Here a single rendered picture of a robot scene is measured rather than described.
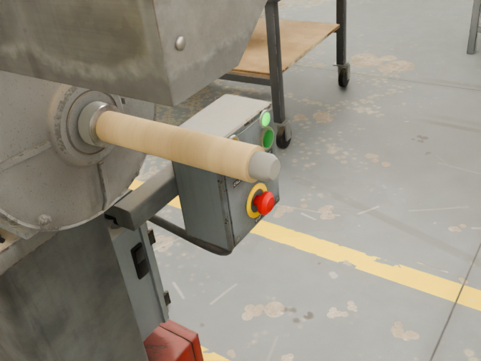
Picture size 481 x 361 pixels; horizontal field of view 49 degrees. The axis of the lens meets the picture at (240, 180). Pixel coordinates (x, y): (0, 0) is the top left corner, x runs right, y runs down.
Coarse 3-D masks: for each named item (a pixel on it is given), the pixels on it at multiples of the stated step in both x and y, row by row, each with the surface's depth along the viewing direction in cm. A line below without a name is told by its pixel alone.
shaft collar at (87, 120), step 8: (96, 104) 53; (104, 104) 53; (88, 112) 52; (96, 112) 52; (120, 112) 55; (80, 120) 53; (88, 120) 52; (96, 120) 52; (80, 128) 53; (88, 128) 52; (88, 136) 53; (96, 136) 53; (96, 144) 53; (104, 144) 54; (112, 144) 55
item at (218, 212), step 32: (224, 96) 89; (192, 128) 80; (224, 128) 79; (256, 128) 82; (192, 192) 83; (224, 192) 79; (256, 192) 87; (160, 224) 92; (192, 224) 88; (224, 224) 83; (256, 224) 90
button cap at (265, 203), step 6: (264, 192) 86; (270, 192) 86; (258, 198) 86; (264, 198) 85; (270, 198) 86; (258, 204) 85; (264, 204) 85; (270, 204) 86; (258, 210) 86; (264, 210) 85; (270, 210) 86
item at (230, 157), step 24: (120, 120) 51; (144, 120) 50; (120, 144) 52; (144, 144) 49; (168, 144) 47; (192, 144) 46; (216, 144) 45; (240, 144) 44; (216, 168) 45; (240, 168) 43
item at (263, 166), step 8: (256, 152) 44; (264, 152) 44; (256, 160) 43; (264, 160) 43; (272, 160) 43; (248, 168) 43; (256, 168) 43; (264, 168) 43; (272, 168) 43; (256, 176) 43; (264, 176) 43; (272, 176) 43
